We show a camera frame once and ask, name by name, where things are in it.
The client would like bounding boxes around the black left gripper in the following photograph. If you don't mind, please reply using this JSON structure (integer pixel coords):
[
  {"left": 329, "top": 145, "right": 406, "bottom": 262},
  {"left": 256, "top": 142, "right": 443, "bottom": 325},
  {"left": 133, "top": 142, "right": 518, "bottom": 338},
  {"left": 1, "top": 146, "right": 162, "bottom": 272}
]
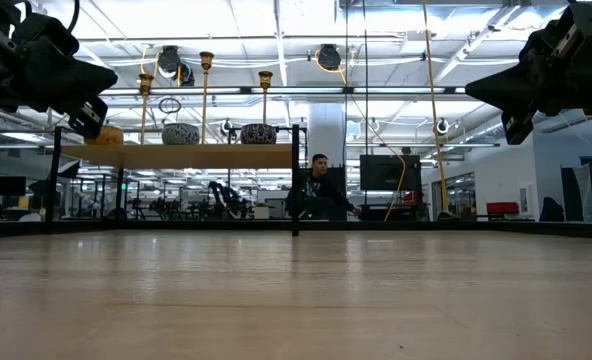
[{"left": 0, "top": 0, "right": 119, "bottom": 141}]

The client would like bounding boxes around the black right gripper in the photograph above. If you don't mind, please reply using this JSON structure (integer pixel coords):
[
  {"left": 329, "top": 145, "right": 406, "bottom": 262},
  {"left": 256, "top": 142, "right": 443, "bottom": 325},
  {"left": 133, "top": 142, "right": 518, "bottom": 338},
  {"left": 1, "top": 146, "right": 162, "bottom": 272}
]
[{"left": 464, "top": 0, "right": 592, "bottom": 146}]

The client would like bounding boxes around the medium gold candlestick holder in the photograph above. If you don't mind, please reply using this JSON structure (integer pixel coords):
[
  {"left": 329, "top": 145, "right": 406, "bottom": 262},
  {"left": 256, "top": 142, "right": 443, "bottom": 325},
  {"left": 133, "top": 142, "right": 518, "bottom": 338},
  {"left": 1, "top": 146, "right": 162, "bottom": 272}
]
[{"left": 137, "top": 73, "right": 155, "bottom": 146}]

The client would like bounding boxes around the white speckled candle tin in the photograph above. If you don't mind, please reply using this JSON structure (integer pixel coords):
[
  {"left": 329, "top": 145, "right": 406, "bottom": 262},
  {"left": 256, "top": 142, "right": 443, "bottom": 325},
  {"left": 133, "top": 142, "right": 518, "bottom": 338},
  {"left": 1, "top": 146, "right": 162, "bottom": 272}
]
[{"left": 161, "top": 122, "right": 201, "bottom": 146}]

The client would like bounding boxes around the tall gold candlestick holder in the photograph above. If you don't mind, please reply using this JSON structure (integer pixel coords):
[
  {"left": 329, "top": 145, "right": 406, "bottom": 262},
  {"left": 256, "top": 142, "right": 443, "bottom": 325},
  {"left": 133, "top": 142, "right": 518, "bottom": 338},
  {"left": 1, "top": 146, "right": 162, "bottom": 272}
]
[{"left": 199, "top": 51, "right": 215, "bottom": 145}]

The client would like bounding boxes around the short gold candlestick holder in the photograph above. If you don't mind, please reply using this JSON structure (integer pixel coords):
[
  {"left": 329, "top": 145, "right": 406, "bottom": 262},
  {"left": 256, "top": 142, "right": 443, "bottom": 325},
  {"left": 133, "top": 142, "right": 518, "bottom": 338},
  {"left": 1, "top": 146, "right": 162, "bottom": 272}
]
[{"left": 258, "top": 70, "right": 274, "bottom": 126}]

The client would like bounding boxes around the red bin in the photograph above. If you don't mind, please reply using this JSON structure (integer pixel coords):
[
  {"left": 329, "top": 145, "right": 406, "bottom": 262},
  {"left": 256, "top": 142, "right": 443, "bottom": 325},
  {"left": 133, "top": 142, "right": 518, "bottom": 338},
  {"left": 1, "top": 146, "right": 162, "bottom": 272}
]
[{"left": 485, "top": 200, "right": 520, "bottom": 216}]

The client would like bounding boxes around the black office chair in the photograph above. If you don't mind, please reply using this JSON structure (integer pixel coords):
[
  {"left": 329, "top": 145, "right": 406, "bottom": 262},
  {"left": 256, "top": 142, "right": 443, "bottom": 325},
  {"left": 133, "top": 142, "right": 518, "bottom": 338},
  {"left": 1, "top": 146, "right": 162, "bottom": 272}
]
[{"left": 539, "top": 195, "right": 566, "bottom": 222}]

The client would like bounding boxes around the wooden shelf with black legs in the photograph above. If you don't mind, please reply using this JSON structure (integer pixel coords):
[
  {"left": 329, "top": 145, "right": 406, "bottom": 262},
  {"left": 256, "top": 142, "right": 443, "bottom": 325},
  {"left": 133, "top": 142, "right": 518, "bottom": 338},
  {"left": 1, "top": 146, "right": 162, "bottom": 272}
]
[{"left": 44, "top": 124, "right": 301, "bottom": 237}]

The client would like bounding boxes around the small black monitor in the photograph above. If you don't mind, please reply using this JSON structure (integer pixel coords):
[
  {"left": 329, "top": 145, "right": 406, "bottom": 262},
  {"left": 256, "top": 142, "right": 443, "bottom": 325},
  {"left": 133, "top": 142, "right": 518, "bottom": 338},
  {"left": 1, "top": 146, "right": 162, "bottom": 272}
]
[{"left": 0, "top": 175, "right": 28, "bottom": 197}]

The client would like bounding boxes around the black television screen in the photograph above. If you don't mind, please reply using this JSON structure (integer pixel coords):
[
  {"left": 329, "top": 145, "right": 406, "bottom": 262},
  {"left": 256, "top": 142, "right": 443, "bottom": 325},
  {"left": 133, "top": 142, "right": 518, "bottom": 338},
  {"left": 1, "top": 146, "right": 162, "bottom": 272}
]
[{"left": 359, "top": 153, "right": 423, "bottom": 192}]

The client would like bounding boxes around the white square column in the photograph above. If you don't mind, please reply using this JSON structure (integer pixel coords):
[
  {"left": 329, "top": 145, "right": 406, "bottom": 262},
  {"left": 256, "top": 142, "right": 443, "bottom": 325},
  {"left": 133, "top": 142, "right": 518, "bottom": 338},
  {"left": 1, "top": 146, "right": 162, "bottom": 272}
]
[{"left": 307, "top": 102, "right": 347, "bottom": 168}]

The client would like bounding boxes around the person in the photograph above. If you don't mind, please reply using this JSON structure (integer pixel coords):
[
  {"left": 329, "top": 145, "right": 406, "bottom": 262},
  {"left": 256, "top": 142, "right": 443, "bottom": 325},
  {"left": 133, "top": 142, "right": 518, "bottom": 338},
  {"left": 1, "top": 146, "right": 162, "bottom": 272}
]
[{"left": 284, "top": 153, "right": 363, "bottom": 221}]

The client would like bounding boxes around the grey ventilation duct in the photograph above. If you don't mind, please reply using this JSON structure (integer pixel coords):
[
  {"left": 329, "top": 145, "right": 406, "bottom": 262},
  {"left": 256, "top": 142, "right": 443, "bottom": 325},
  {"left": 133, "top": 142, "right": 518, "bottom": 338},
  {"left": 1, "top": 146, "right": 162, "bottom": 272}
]
[{"left": 463, "top": 117, "right": 510, "bottom": 144}]

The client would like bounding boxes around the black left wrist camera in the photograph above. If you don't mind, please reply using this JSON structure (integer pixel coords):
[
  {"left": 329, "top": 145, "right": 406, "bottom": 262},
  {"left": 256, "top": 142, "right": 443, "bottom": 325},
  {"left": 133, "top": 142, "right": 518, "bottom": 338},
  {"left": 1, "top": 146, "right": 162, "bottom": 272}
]
[{"left": 13, "top": 12, "right": 81, "bottom": 59}]

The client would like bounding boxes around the thick yellow hanging cable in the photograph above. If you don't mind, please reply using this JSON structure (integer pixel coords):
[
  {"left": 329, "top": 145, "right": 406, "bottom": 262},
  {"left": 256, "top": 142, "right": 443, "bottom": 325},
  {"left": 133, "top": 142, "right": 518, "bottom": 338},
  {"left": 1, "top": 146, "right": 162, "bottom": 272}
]
[{"left": 422, "top": 0, "right": 460, "bottom": 222}]

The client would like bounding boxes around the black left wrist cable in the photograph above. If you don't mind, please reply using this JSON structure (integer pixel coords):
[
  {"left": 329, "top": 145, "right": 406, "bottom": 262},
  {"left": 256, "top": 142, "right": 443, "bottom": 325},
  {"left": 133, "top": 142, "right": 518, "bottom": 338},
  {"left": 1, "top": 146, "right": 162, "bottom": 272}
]
[{"left": 65, "top": 0, "right": 82, "bottom": 34}]

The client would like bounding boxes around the black hanging cable loop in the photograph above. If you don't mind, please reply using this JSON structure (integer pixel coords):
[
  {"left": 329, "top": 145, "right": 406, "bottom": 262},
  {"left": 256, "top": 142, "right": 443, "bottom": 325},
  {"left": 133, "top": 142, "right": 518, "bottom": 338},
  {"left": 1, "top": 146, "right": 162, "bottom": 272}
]
[{"left": 157, "top": 96, "right": 183, "bottom": 115}]

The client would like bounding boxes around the black ceiling cable reel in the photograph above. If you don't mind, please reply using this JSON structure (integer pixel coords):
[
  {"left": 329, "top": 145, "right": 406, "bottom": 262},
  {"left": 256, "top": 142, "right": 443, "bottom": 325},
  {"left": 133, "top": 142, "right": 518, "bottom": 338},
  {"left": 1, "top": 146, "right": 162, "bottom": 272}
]
[
  {"left": 156, "top": 44, "right": 196, "bottom": 87},
  {"left": 316, "top": 43, "right": 343, "bottom": 71}
]

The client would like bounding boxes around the thin yellow cable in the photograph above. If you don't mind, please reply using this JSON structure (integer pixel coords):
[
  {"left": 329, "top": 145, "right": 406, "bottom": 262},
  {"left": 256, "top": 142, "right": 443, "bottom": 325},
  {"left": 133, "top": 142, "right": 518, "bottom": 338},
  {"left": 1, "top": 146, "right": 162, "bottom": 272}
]
[{"left": 345, "top": 92, "right": 408, "bottom": 223}]

